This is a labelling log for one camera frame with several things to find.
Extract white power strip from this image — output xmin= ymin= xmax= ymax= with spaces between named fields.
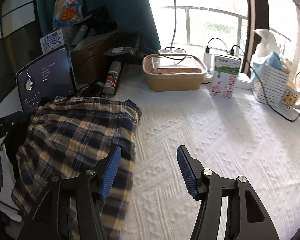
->
xmin=158 ymin=47 xmax=186 ymax=55

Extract small tube bottle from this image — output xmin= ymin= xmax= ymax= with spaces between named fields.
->
xmin=103 ymin=61 xmax=121 ymax=94

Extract white cartoon mug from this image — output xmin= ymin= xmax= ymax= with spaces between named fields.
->
xmin=280 ymin=80 xmax=300 ymax=111

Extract white crumpled tissue bag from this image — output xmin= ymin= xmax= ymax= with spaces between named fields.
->
xmin=251 ymin=29 xmax=280 ymax=63

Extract colourful snack bag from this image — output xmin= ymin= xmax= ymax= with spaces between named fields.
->
xmin=52 ymin=0 xmax=83 ymax=30

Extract milk carton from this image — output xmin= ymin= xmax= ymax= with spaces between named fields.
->
xmin=210 ymin=54 xmax=241 ymax=99

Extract balcony railing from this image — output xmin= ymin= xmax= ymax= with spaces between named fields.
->
xmin=162 ymin=5 xmax=292 ymax=46

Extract tablet with dark screen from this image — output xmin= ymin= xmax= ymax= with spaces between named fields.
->
xmin=15 ymin=44 xmax=77 ymax=112

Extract brown food container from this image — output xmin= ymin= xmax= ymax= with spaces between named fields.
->
xmin=142 ymin=54 xmax=207 ymax=92

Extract blue plaid pants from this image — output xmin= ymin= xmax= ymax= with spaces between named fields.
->
xmin=11 ymin=97 xmax=141 ymax=239

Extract black charging cable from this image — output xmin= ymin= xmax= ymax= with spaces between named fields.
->
xmin=230 ymin=44 xmax=300 ymax=123

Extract teal curtain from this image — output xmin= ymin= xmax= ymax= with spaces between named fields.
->
xmin=35 ymin=0 xmax=161 ymax=53

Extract white charger adapter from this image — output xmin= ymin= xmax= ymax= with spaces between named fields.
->
xmin=203 ymin=46 xmax=212 ymax=74

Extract white perforated basket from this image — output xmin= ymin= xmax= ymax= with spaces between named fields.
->
xmin=251 ymin=63 xmax=289 ymax=107

